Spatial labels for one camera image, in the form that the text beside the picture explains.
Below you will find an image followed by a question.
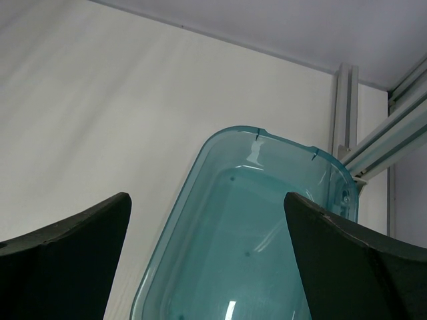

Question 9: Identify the aluminium frame post right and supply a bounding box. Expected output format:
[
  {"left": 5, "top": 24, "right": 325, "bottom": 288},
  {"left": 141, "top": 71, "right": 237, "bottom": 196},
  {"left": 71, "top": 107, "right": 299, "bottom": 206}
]
[{"left": 330, "top": 57, "right": 426, "bottom": 237}]

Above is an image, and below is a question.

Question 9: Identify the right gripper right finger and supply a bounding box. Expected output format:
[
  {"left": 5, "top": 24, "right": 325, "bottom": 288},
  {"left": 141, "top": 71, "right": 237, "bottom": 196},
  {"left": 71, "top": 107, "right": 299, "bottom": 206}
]
[{"left": 284, "top": 192, "right": 426, "bottom": 319}]

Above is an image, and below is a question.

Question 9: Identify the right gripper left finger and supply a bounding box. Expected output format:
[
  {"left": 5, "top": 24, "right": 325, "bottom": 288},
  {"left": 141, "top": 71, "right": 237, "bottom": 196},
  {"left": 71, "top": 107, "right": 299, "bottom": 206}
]
[{"left": 1, "top": 193, "right": 131, "bottom": 319}]

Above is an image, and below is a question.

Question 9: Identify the teal transparent plastic bin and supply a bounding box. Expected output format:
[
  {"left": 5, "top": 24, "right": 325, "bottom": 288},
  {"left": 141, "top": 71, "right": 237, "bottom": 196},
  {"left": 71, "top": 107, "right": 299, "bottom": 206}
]
[{"left": 130, "top": 126, "right": 358, "bottom": 319}]

